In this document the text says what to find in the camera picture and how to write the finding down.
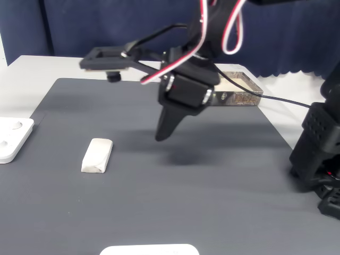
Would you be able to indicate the white block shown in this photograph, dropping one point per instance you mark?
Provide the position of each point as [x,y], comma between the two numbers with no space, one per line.
[96,156]

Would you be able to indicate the open printed cardboard box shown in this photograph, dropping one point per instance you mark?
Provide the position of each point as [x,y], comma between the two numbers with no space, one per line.
[239,98]

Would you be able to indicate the grey table mat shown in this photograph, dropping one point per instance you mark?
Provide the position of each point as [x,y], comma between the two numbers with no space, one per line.
[159,199]

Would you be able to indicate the flat white rounded object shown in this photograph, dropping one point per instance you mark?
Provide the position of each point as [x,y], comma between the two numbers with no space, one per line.
[148,249]

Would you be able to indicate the white tray with round dimples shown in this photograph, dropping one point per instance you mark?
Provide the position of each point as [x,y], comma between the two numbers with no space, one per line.
[13,140]

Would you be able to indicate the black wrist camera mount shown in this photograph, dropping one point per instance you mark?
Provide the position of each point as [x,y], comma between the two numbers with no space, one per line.
[106,59]

